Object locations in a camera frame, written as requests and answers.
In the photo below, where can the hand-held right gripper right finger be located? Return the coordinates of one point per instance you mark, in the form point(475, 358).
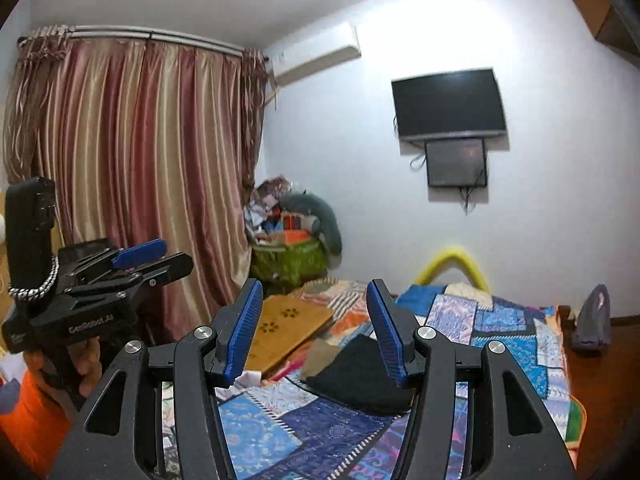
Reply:
point(387, 332)

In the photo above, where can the pile of papers and boxes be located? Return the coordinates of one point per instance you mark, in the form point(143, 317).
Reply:
point(267, 210)

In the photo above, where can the grey plush toy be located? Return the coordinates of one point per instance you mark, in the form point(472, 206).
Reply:
point(322, 220)

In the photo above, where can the patchwork printed blanket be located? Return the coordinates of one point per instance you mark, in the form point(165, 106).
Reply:
point(510, 340)

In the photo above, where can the white air conditioner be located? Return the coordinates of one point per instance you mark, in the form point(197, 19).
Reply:
point(315, 57)

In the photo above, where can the striped pink beige curtain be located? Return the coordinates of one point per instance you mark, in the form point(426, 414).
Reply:
point(135, 160)

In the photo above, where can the small black wall monitor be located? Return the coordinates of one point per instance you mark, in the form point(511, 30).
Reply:
point(456, 162)

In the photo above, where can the black pants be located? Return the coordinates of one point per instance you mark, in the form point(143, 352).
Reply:
point(365, 375)

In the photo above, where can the person's left hand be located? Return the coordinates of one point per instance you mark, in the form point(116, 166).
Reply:
point(91, 365)

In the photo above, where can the wall-mounted black television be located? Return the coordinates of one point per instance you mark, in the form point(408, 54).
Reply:
point(447, 102)

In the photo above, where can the white curtain rail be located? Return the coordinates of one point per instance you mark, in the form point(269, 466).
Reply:
point(150, 36)

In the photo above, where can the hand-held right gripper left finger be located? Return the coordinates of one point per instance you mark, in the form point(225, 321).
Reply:
point(245, 332)

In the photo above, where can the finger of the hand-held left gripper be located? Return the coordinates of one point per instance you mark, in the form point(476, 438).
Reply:
point(167, 266)
point(140, 252)

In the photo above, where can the yellow curved pillow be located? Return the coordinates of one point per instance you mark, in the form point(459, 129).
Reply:
point(452, 262)

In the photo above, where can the olive folded garment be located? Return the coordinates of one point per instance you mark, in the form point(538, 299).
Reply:
point(320, 357)

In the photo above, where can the green bag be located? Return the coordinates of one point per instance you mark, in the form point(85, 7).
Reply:
point(287, 262)

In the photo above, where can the grey bag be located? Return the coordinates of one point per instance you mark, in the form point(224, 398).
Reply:
point(592, 320)

